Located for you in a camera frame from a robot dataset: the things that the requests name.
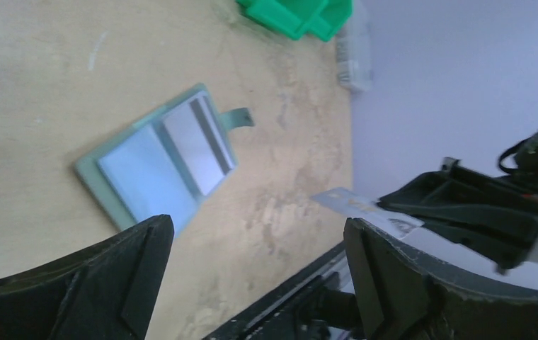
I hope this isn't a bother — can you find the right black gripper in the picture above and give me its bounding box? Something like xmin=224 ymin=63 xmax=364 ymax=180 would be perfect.
xmin=377 ymin=131 xmax=538 ymax=270

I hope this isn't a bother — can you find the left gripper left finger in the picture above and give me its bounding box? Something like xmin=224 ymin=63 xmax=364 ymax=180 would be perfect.
xmin=0 ymin=215 xmax=174 ymax=339

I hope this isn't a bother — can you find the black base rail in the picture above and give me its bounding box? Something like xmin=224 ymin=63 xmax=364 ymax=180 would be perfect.
xmin=204 ymin=242 xmax=354 ymax=339

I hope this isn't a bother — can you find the left green bin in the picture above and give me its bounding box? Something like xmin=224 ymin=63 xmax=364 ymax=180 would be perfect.
xmin=236 ymin=0 xmax=328 ymax=40

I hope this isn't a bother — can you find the clear compartment organizer box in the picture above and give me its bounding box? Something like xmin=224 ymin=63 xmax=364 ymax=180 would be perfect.
xmin=336 ymin=1 xmax=374 ymax=92

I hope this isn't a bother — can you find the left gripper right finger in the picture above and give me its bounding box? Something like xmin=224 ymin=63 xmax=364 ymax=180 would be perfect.
xmin=343 ymin=218 xmax=538 ymax=339

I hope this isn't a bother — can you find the green card holder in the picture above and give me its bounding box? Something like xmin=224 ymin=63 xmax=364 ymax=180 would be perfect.
xmin=74 ymin=83 xmax=255 ymax=234

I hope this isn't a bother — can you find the right green bin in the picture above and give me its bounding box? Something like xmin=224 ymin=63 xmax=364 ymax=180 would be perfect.
xmin=308 ymin=0 xmax=353 ymax=42

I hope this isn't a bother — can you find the green bin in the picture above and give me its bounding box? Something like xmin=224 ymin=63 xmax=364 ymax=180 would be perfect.
xmin=236 ymin=0 xmax=328 ymax=40
xmin=308 ymin=0 xmax=353 ymax=42

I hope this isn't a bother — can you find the white printed credit card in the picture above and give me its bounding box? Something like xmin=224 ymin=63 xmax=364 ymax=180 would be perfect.
xmin=311 ymin=187 xmax=424 ymax=239

